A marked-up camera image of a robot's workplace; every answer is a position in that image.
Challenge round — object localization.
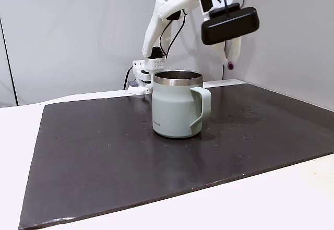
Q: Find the pale green steel mug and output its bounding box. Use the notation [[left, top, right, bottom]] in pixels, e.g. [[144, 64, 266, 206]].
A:
[[152, 69, 212, 140]]

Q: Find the black table mat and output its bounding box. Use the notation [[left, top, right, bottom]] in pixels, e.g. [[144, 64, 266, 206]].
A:
[[18, 83, 334, 230]]

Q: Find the black oval camera box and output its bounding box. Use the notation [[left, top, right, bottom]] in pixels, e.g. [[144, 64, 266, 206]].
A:
[[200, 3, 260, 46]]

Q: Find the black arm motor wire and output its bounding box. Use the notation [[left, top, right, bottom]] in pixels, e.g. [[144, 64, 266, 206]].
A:
[[159, 8, 189, 60]]

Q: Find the black base cable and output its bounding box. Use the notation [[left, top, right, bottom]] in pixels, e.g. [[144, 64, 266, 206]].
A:
[[123, 67, 134, 90]]

